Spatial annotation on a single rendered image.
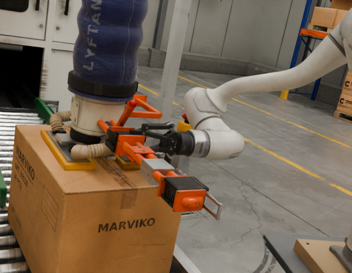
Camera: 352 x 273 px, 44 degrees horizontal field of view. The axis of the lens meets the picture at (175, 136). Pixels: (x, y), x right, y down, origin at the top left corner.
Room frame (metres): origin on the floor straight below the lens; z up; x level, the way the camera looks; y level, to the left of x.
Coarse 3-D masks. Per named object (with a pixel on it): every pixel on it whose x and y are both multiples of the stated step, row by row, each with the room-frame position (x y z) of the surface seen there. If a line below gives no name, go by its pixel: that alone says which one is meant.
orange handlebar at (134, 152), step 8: (144, 104) 1.69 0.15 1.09; (136, 112) 1.53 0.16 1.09; (144, 112) 1.55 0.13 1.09; (152, 112) 1.58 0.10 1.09; (160, 112) 1.60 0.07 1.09; (112, 120) 1.36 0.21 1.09; (104, 128) 1.28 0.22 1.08; (128, 144) 1.15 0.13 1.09; (136, 144) 1.17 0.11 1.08; (128, 152) 1.11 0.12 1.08; (136, 152) 1.08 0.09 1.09; (144, 152) 1.09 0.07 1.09; (152, 152) 1.11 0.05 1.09; (136, 160) 1.06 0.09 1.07; (152, 176) 0.98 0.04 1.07; (160, 176) 0.96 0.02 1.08; (184, 200) 0.86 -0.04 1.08; (192, 200) 0.86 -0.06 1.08; (200, 200) 0.87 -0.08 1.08
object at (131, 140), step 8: (112, 128) 1.22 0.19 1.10; (120, 128) 1.23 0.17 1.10; (128, 128) 1.25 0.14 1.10; (112, 136) 1.17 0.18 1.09; (120, 136) 1.15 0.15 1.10; (128, 136) 1.17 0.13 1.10; (136, 136) 1.18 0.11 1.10; (144, 136) 1.19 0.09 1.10; (112, 144) 1.17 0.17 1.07; (120, 144) 1.15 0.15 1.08; (120, 152) 1.16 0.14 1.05
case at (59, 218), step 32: (32, 128) 1.54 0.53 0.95; (64, 128) 1.61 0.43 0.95; (32, 160) 1.33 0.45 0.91; (96, 160) 1.33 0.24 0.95; (32, 192) 1.30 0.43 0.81; (64, 192) 1.07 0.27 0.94; (96, 192) 1.11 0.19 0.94; (128, 192) 1.16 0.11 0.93; (32, 224) 1.27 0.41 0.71; (64, 224) 1.06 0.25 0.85; (96, 224) 1.11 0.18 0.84; (128, 224) 1.17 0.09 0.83; (160, 224) 1.24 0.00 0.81; (32, 256) 1.24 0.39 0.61; (64, 256) 1.07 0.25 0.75; (96, 256) 1.12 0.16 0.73; (128, 256) 1.19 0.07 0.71; (160, 256) 1.25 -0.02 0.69
